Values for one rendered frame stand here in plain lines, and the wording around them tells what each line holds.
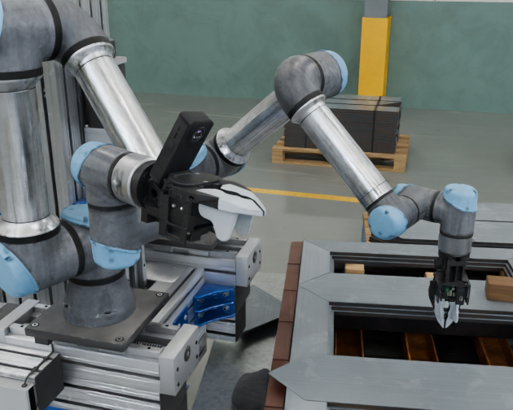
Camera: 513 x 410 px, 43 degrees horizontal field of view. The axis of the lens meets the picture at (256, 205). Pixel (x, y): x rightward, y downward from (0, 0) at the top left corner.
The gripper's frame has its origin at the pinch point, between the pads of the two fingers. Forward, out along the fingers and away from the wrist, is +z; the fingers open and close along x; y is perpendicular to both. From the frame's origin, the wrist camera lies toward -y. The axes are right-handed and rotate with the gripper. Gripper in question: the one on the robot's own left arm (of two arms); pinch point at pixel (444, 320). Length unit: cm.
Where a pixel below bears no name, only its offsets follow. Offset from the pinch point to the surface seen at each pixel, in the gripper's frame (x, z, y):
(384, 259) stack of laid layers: -10, 7, -50
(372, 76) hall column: 19, 47, -658
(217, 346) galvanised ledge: -60, 23, -17
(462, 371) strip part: 2.9, 5.8, 12.3
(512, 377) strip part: 13.6, 5.8, 13.6
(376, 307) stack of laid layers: -15.0, 7.0, -17.3
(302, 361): -34.0, 5.7, 12.7
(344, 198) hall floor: -17, 91, -338
